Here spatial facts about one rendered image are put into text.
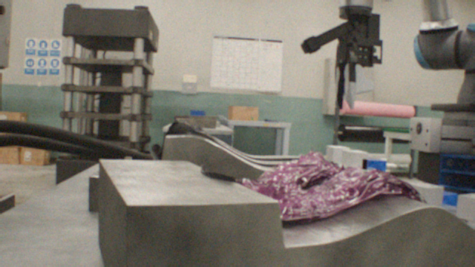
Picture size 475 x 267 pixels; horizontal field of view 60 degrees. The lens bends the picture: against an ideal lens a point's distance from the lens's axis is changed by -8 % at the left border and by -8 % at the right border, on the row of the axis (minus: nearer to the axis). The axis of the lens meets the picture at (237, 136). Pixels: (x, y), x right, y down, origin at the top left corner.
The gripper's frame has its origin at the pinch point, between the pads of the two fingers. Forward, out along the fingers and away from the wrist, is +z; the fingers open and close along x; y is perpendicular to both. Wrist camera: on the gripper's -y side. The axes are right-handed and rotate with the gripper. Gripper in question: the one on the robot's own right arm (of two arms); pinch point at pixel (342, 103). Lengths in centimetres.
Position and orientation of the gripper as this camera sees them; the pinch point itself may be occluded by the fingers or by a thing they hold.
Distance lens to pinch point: 94.9
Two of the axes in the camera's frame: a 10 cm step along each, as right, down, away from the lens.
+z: -0.5, 10.0, 0.5
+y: 10.0, 0.5, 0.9
